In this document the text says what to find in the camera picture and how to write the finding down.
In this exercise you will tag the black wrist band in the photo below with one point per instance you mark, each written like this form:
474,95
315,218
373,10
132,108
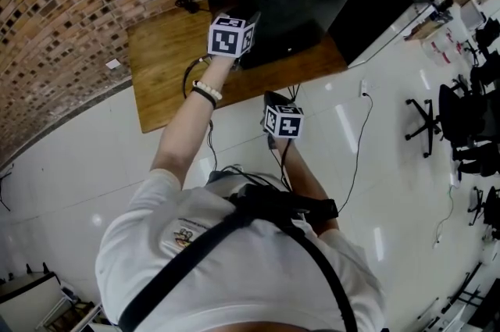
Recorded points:
205,97

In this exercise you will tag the person's right forearm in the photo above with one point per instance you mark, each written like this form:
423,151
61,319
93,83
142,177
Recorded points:
301,174

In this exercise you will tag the clear water jug red label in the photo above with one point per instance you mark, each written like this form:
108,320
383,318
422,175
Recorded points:
447,49

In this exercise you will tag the black chest harness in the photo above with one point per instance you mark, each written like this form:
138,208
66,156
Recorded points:
265,201

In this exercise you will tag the white power strip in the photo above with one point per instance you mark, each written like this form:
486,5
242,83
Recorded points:
364,87

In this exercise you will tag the brown cardboard box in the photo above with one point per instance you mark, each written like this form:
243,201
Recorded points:
423,31

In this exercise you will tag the black office chair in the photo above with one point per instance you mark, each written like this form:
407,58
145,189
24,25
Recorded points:
488,209
449,108

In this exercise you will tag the white wall socket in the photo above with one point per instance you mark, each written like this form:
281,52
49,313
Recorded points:
113,64

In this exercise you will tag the person's left forearm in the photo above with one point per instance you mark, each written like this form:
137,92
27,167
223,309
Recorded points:
183,127

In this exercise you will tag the black tripod stand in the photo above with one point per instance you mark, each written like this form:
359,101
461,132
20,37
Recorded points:
3,190

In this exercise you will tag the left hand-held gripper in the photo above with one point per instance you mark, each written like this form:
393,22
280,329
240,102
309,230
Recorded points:
222,41

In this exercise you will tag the black fridge door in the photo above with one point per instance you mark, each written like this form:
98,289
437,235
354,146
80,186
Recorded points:
297,22

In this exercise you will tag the white t-shirt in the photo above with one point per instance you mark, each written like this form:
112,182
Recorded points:
242,275

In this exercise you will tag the wooden table with metal legs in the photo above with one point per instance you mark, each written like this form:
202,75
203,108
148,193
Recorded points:
164,61

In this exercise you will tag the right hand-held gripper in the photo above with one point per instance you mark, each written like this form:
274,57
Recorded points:
289,125

